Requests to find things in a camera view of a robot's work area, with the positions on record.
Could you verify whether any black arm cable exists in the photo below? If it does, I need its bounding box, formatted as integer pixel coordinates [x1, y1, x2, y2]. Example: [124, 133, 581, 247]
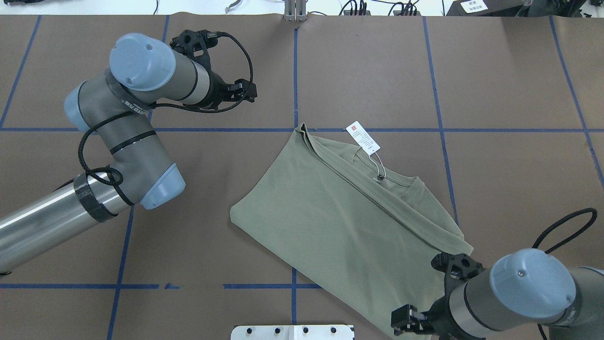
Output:
[532, 208, 598, 255]
[77, 31, 254, 206]

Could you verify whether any olive green long-sleeve shirt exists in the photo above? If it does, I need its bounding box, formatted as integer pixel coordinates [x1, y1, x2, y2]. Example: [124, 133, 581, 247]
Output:
[229, 123, 474, 338]

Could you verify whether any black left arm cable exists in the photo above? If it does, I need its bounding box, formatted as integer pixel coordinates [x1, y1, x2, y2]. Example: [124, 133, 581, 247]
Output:
[77, 31, 254, 206]

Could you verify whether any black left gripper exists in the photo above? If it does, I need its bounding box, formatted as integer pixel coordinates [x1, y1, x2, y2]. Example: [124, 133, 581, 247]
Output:
[205, 72, 258, 109]

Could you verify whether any aluminium frame post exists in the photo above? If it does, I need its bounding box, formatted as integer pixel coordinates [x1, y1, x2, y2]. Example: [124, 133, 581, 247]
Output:
[283, 0, 308, 22]

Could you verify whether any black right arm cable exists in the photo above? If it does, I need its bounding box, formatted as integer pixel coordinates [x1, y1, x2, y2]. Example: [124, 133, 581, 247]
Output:
[532, 208, 598, 255]

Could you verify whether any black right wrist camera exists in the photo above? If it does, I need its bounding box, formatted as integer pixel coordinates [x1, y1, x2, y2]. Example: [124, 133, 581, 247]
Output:
[430, 252, 485, 284]

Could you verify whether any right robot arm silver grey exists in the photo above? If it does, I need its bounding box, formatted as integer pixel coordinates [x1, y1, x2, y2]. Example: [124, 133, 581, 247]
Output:
[391, 249, 604, 340]

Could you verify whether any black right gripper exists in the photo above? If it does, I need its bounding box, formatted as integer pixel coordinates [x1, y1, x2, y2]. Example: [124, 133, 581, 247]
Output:
[391, 281, 484, 340]

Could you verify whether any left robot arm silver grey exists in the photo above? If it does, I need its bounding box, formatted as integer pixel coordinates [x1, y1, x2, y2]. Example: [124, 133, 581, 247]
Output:
[0, 30, 257, 276]

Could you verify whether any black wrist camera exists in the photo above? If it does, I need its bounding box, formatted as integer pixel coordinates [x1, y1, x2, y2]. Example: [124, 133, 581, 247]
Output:
[168, 30, 218, 64]
[430, 252, 485, 284]

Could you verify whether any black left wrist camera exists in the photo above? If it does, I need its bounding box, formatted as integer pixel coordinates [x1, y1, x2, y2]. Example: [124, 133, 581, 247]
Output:
[168, 30, 218, 64]

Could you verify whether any white shirt hang tag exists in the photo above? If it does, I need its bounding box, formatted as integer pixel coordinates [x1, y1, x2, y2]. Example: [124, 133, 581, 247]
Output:
[345, 121, 387, 182]

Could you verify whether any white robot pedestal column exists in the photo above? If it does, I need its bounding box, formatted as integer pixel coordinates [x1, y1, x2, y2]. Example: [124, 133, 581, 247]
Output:
[230, 324, 355, 340]

